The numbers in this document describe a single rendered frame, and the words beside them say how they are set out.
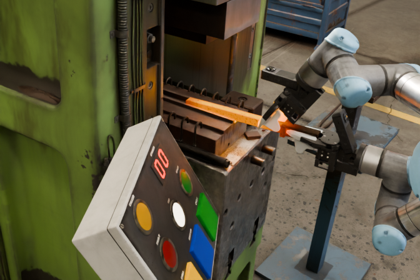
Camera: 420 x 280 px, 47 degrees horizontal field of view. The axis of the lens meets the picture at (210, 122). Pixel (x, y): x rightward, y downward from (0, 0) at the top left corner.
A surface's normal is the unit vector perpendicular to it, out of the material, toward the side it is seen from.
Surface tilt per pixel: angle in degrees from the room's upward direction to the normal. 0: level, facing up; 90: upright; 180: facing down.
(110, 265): 90
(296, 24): 90
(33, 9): 89
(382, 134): 0
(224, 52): 90
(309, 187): 0
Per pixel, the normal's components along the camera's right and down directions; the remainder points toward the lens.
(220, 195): -0.51, 0.40
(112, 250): -0.10, 0.48
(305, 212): 0.07, -0.87
